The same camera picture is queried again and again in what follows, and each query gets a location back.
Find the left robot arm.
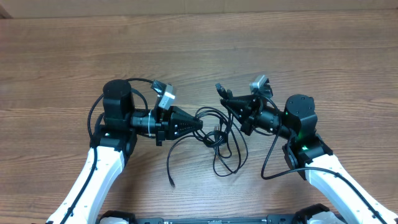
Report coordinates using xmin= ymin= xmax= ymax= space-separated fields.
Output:
xmin=47 ymin=79 xmax=203 ymax=223

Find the right camera cable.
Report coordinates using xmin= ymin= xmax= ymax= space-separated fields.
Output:
xmin=260 ymin=96 xmax=386 ymax=224

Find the long black usb cable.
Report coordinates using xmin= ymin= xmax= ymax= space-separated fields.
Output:
xmin=166 ymin=133 xmax=200 ymax=188

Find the black cable bundle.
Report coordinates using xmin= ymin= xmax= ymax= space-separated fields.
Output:
xmin=192 ymin=82 xmax=249 ymax=178

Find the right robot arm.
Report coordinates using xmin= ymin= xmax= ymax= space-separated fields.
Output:
xmin=217 ymin=85 xmax=397 ymax=223

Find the camera cable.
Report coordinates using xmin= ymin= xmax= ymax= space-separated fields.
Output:
xmin=58 ymin=77 xmax=155 ymax=224
xmin=260 ymin=96 xmax=386 ymax=224

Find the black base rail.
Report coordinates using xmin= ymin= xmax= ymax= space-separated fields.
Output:
xmin=96 ymin=203 xmax=346 ymax=224

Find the left camera cable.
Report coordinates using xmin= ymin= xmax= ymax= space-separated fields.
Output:
xmin=58 ymin=77 xmax=155 ymax=224

